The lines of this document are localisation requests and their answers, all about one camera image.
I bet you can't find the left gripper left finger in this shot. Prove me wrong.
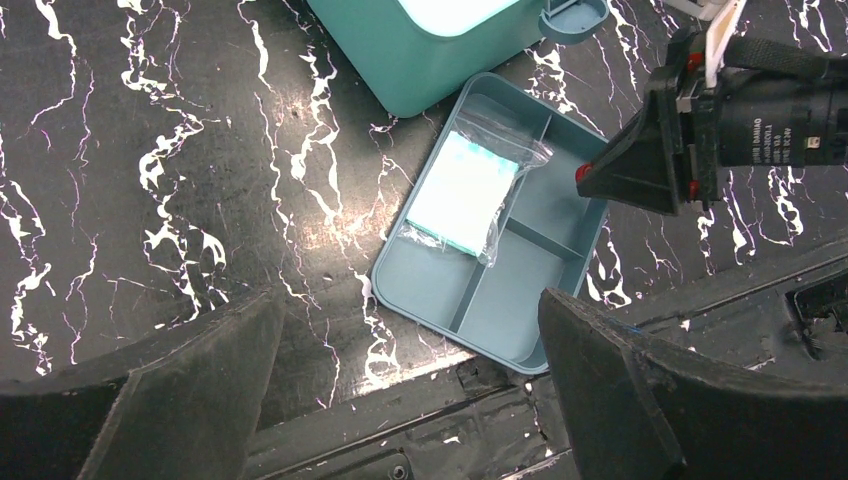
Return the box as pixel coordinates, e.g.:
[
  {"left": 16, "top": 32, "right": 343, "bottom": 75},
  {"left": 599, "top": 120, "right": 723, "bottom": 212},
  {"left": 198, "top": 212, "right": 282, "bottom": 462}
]
[{"left": 1, "top": 289, "right": 286, "bottom": 479}]

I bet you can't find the dark teal tray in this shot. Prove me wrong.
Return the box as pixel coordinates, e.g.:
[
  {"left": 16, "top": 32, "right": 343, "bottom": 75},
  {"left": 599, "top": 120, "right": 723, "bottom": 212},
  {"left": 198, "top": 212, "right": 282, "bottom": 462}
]
[{"left": 371, "top": 73, "right": 607, "bottom": 375}]

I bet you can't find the green medicine box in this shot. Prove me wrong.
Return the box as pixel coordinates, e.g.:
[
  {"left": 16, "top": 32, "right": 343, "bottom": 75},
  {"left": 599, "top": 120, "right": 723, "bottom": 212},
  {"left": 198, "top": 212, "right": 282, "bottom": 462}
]
[{"left": 305, "top": 0, "right": 612, "bottom": 121}]

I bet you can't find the green bandage packet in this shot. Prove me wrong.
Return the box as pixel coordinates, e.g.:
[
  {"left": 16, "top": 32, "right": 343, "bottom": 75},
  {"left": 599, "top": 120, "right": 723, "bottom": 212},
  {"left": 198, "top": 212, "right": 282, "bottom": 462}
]
[{"left": 399, "top": 112, "right": 553, "bottom": 267}]

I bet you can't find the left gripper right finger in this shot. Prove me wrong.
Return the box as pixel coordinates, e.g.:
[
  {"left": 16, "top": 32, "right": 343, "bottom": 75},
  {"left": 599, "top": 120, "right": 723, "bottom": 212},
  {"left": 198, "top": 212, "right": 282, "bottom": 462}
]
[{"left": 538, "top": 288, "right": 847, "bottom": 479}]

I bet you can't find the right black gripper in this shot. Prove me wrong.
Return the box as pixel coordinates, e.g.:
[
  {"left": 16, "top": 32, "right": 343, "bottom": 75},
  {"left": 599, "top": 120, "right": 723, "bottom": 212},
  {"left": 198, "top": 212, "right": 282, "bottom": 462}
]
[{"left": 575, "top": 29, "right": 721, "bottom": 216}]

